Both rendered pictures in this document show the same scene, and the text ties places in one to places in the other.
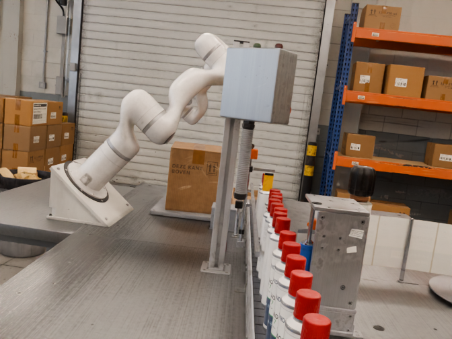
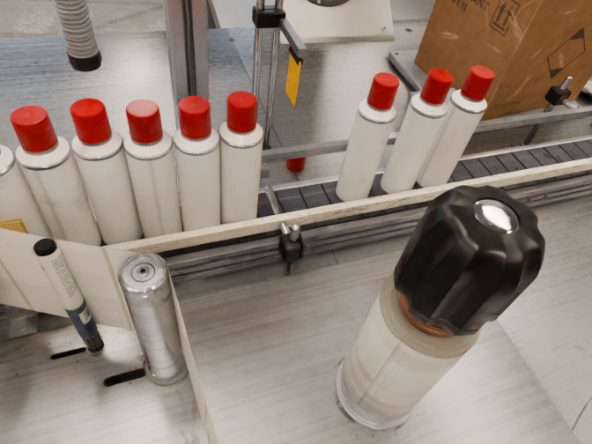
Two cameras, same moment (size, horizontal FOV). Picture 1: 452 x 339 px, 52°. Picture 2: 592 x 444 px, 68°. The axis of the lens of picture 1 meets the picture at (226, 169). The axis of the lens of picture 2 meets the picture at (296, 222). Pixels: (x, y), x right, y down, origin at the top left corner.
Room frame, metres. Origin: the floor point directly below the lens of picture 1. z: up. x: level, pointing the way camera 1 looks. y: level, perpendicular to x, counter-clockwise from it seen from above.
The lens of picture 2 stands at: (1.24, -0.55, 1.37)
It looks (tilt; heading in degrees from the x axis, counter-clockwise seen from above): 49 degrees down; 61
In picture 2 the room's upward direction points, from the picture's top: 11 degrees clockwise
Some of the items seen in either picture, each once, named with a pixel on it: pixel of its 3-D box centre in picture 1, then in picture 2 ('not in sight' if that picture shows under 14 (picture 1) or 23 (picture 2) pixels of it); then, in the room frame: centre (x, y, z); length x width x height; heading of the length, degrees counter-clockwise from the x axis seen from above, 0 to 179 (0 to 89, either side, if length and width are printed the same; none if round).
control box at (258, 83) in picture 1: (258, 85); not in sight; (1.27, -0.06, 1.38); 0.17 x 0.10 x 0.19; 54
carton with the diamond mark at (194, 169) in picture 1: (196, 175); (521, 25); (2.07, 0.13, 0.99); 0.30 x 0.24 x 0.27; 4
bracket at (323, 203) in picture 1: (335, 204); not in sight; (0.95, -0.24, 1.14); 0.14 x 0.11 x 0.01; 178
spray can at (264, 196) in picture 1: (264, 208); (366, 144); (1.55, -0.15, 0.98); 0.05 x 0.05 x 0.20
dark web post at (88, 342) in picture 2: not in sight; (74, 304); (1.16, -0.29, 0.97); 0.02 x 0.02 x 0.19
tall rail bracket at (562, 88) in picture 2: not in sight; (553, 121); (2.00, -0.09, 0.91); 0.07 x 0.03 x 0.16; 88
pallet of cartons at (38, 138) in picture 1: (17, 149); not in sight; (5.03, 2.32, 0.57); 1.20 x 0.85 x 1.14; 176
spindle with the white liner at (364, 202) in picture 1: (356, 211); (417, 326); (1.44, -0.43, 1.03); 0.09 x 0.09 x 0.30
